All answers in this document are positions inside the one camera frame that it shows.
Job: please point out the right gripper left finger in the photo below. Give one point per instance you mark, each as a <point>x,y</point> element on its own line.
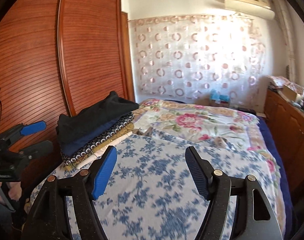
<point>49,214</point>

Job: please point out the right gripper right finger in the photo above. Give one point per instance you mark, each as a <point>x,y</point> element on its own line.
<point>253,216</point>

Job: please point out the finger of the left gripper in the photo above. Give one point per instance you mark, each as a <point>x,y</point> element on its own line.
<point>36,150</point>
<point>26,129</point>

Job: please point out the black garment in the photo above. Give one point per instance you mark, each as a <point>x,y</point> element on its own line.
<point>110,108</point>

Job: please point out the person's left forearm sleeve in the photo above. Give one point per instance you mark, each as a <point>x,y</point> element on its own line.
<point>7,231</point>

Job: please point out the folded navy blue cloth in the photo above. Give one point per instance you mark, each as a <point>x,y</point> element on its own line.
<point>99,134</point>

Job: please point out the navy circle-patterned folded cloth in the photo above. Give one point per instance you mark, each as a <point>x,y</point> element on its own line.
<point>73,151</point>

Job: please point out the white folded cloth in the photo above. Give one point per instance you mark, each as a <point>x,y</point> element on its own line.
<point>98,153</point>

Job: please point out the pink floral blanket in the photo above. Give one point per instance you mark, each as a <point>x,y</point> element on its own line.
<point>239,143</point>

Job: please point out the yellow folded cloth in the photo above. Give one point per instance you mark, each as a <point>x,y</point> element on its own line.
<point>69,165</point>

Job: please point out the wooden low cabinet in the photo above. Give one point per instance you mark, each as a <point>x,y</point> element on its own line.
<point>286,124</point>

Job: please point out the blue floral bed sheet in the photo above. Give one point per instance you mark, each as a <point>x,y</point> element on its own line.
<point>151,194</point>

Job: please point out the wooden wardrobe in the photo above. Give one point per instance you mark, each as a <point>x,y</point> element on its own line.
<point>59,57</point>

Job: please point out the cardboard box on cabinet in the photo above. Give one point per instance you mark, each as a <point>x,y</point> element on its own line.
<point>289,93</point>

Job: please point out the blue toy on nightstand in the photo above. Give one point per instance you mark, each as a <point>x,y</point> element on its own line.
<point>218,100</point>

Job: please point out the circle-patterned sheer curtain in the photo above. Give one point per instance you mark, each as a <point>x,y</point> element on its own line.
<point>188,57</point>

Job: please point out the beige side curtain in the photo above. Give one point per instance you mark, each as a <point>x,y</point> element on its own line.
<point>282,13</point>

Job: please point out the white air conditioner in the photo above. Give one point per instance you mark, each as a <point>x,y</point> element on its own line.
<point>259,8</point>

